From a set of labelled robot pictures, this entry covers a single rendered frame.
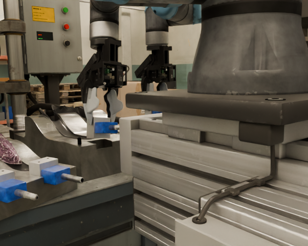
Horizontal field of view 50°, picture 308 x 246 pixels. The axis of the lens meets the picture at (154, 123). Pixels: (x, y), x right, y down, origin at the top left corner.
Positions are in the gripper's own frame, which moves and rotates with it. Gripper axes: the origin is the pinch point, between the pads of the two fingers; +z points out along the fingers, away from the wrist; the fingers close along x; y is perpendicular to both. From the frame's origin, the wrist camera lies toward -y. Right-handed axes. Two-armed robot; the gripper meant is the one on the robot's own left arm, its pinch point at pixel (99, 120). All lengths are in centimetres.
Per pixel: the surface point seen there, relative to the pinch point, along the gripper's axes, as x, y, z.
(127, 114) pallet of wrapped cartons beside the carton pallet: 243, -328, -32
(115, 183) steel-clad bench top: 0.6, 6.5, 15.6
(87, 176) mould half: -3.8, 0.5, 14.1
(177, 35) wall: 600, -586, -285
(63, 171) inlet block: -14.4, 9.6, 11.5
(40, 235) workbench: -15.6, 0.9, 26.2
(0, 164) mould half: -22.5, -5.4, 10.5
